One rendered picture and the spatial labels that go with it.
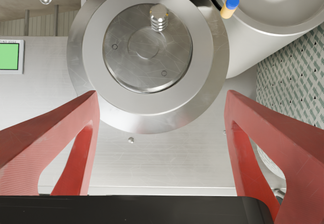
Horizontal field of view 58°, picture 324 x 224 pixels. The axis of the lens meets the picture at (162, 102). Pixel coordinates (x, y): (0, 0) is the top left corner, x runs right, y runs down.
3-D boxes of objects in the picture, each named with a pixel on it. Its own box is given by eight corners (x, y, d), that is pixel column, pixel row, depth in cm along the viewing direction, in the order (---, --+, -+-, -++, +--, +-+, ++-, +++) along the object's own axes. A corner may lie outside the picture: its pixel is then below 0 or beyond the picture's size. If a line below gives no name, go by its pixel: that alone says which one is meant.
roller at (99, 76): (213, -15, 26) (214, 116, 25) (186, 54, 52) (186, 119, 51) (83, -17, 26) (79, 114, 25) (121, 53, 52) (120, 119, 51)
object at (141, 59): (85, 63, 24) (129, -14, 25) (91, 68, 26) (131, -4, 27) (165, 106, 24) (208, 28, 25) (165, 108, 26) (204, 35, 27)
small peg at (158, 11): (151, 21, 22) (148, 4, 22) (152, 33, 24) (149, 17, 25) (169, 19, 22) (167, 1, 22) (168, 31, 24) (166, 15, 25)
